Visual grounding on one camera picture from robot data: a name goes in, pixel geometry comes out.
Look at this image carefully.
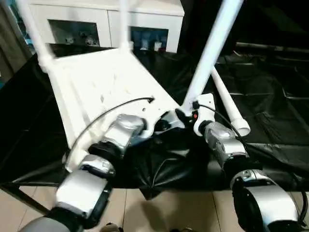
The white plastic table top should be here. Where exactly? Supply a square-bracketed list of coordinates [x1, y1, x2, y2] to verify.
[40, 45, 186, 172]

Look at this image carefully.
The black metal workbench leg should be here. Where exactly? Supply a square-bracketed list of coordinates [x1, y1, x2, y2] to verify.
[0, 182, 53, 216]

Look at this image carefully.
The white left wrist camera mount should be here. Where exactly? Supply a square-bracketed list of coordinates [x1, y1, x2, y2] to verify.
[140, 98, 169, 140]

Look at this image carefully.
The white plastic table leg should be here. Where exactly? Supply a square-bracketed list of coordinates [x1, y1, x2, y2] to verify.
[181, 0, 245, 114]
[211, 67, 251, 136]
[118, 0, 135, 50]
[16, 0, 57, 73]

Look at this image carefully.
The white cabinet with glass doors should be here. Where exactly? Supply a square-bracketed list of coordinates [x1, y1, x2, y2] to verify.
[28, 0, 185, 53]

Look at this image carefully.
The black plastic mat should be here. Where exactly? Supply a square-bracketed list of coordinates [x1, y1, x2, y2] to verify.
[0, 42, 309, 201]

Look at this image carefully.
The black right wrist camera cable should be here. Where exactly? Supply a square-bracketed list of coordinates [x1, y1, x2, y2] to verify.
[193, 101, 307, 223]

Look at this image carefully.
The dark rounded robot foot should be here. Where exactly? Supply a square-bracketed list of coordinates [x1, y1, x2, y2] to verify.
[100, 222, 124, 232]

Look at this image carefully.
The grey curtain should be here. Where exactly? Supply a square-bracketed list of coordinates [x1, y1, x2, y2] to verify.
[0, 0, 27, 80]

